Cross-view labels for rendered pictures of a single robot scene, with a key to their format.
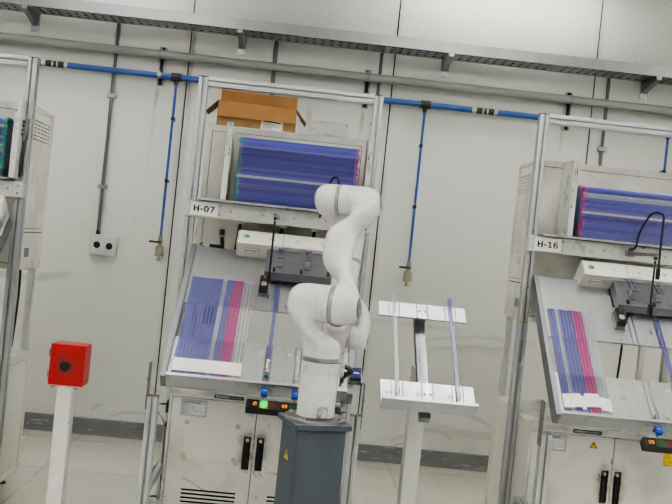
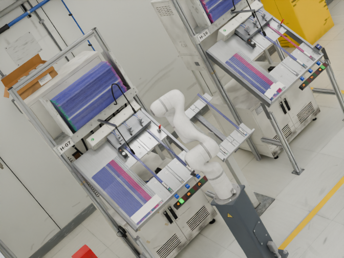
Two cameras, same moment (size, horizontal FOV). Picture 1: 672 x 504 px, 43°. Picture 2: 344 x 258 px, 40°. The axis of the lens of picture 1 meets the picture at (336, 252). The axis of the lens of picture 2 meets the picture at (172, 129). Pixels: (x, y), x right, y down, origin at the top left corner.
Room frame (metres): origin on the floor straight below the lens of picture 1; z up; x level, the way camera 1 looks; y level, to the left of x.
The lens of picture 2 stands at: (0.30, 0.94, 2.53)
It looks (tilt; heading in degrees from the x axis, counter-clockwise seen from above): 25 degrees down; 341
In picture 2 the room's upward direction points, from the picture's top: 32 degrees counter-clockwise
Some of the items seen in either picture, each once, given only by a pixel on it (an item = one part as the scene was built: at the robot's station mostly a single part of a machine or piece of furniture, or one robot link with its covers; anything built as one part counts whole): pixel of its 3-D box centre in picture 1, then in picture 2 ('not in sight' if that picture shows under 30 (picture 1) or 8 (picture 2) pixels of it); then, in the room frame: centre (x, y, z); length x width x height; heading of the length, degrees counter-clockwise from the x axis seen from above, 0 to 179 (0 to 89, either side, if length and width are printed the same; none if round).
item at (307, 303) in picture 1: (314, 321); (202, 163); (2.72, 0.04, 1.00); 0.19 x 0.12 x 0.24; 78
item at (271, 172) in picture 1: (297, 175); (89, 95); (3.63, 0.20, 1.52); 0.51 x 0.13 x 0.27; 92
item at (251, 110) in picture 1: (280, 113); (42, 69); (3.93, 0.32, 1.82); 0.68 x 0.30 x 0.20; 92
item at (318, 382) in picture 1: (317, 389); (221, 184); (2.71, 0.01, 0.79); 0.19 x 0.19 x 0.18
